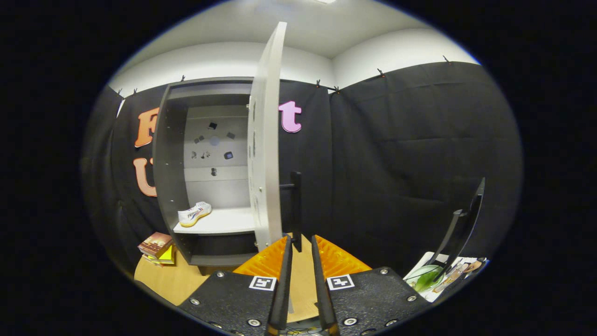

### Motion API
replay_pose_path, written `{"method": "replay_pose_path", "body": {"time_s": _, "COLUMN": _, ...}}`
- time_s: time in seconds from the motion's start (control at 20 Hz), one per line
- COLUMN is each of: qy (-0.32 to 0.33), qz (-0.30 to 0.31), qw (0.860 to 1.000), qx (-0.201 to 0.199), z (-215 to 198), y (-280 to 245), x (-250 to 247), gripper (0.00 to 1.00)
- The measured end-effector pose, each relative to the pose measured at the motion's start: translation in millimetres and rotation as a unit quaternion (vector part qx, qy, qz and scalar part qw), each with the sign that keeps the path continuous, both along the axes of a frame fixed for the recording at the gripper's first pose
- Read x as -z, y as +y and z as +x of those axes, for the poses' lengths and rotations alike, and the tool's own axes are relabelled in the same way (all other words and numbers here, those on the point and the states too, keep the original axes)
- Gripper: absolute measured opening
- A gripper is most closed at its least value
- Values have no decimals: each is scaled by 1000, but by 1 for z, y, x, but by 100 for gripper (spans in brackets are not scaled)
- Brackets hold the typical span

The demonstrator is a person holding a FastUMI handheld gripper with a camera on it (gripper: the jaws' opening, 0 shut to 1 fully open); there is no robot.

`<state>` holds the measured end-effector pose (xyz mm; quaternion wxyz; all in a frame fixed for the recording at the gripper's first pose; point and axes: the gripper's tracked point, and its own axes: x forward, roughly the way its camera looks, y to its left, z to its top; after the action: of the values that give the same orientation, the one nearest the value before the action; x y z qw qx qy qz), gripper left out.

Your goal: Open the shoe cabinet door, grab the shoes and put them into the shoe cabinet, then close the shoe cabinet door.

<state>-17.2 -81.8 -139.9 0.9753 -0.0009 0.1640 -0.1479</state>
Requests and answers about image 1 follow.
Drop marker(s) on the beige shoe cabinet door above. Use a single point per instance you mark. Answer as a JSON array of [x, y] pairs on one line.
[[266, 140]]

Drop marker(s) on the white striped canvas shoe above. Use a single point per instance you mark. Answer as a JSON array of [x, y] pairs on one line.
[[193, 214]]

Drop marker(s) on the brown picture book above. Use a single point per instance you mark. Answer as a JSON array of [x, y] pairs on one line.
[[154, 242]]

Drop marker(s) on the black curved metal stand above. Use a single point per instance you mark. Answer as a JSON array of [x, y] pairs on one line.
[[476, 198]]

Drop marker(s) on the row of black cloth clips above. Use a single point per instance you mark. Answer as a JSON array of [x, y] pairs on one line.
[[317, 83]]

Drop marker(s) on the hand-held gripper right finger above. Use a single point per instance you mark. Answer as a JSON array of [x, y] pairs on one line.
[[321, 280]]

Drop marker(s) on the black backdrop cloth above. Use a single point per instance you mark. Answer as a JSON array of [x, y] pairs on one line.
[[396, 163]]

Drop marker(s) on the dark grey shoe cabinet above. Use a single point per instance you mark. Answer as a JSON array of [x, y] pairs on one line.
[[163, 163]]

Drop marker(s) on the yellow book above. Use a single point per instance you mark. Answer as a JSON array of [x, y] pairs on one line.
[[167, 255]]

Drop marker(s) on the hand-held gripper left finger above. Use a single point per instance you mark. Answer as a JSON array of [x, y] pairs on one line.
[[283, 280]]

